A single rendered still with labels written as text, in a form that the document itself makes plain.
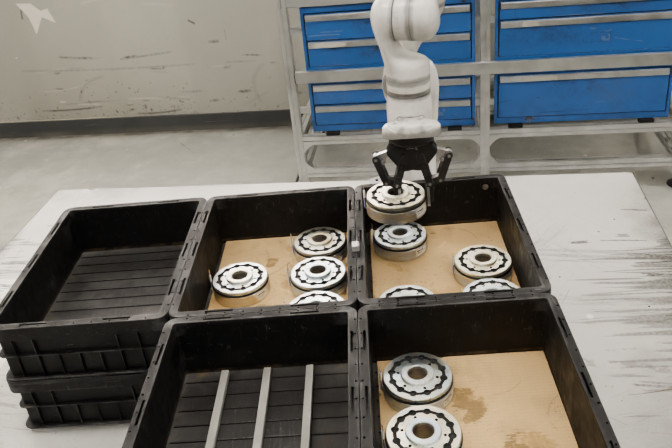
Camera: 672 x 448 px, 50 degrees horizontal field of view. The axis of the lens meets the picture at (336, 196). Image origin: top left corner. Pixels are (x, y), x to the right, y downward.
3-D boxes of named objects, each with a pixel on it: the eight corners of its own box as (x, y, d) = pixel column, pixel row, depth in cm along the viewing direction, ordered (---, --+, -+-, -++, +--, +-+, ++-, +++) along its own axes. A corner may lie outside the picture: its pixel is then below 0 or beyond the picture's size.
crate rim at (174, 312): (210, 206, 150) (208, 196, 149) (355, 195, 148) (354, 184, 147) (169, 330, 115) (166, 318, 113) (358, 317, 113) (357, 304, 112)
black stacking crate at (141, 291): (81, 256, 156) (66, 210, 150) (217, 246, 154) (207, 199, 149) (5, 387, 121) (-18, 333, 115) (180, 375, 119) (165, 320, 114)
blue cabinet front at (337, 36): (313, 130, 329) (299, 7, 303) (475, 124, 319) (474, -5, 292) (313, 133, 327) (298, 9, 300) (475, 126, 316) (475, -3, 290)
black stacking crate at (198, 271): (219, 246, 154) (209, 199, 149) (358, 235, 152) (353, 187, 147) (182, 375, 119) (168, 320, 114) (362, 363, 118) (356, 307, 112)
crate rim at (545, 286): (355, 195, 148) (354, 184, 147) (503, 183, 146) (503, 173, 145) (358, 317, 113) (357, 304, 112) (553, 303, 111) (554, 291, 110)
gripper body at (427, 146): (434, 106, 121) (436, 157, 126) (384, 110, 122) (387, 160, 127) (437, 124, 115) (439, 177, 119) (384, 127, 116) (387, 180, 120)
